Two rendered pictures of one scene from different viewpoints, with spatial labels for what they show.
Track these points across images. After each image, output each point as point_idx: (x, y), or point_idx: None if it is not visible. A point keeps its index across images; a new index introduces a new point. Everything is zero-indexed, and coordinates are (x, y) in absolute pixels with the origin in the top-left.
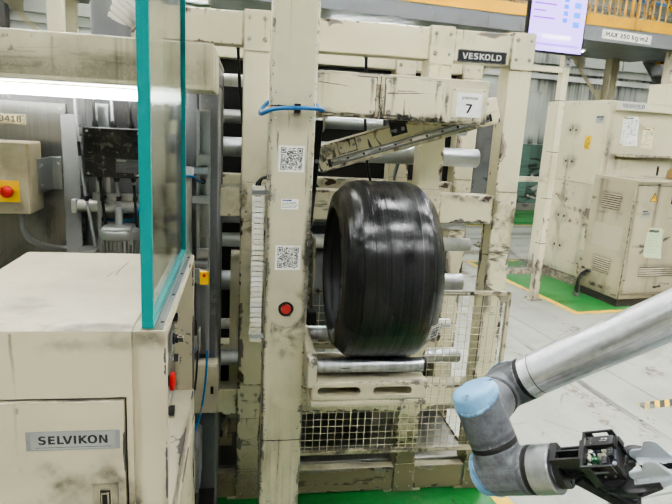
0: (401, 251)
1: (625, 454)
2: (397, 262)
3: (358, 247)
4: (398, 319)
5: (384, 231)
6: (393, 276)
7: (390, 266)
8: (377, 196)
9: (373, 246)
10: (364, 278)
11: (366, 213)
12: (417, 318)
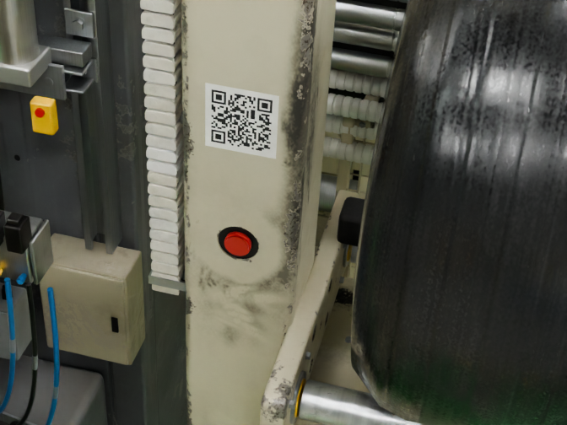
0: (542, 234)
1: None
2: (519, 266)
3: (402, 187)
4: (502, 410)
5: (500, 153)
6: (497, 305)
7: (492, 274)
8: (526, 1)
9: (447, 200)
10: (401, 289)
11: (458, 71)
12: (564, 422)
